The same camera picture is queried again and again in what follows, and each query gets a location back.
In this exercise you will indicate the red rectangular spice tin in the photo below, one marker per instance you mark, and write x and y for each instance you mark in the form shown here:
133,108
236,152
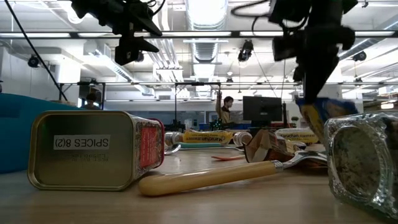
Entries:
87,155

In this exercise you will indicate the black ceiling spotlight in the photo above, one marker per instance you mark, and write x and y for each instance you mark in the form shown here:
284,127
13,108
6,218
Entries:
360,56
33,61

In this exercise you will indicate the black hanging camera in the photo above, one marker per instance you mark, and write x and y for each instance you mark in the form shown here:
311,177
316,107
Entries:
245,51

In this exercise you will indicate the person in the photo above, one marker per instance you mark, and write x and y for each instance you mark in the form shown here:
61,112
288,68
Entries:
90,102
225,113

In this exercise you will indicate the silver ventilation duct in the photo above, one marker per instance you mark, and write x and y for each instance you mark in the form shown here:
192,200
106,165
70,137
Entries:
203,51

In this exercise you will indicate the blue and yellow snack packet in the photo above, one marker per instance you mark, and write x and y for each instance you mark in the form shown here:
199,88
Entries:
314,121

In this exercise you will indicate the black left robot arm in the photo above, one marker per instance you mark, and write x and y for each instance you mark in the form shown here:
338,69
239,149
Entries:
87,9

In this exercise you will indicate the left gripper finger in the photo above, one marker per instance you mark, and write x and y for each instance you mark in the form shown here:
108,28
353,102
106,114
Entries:
147,27
146,46

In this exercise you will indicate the dark teal plastic bin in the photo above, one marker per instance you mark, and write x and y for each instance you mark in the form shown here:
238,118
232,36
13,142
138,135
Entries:
15,133

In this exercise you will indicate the small glass spice jar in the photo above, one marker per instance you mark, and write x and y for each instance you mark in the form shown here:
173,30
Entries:
172,138
242,138

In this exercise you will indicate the square glass herb jar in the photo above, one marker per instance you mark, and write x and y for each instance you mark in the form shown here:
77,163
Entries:
357,161

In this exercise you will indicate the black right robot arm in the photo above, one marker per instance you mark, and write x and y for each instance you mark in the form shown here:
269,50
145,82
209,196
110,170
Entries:
323,12

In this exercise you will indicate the long silver metal spoon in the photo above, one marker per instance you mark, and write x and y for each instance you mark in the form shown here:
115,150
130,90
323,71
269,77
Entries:
233,148

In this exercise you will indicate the black background rig frame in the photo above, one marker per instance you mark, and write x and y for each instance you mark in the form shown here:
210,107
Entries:
197,83

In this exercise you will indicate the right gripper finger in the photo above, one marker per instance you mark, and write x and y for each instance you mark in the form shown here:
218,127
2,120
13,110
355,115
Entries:
315,81

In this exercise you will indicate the black computer monitor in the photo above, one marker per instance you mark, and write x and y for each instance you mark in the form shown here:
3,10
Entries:
262,109

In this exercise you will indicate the brown foil packet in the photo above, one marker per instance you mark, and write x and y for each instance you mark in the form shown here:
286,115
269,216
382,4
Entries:
264,143

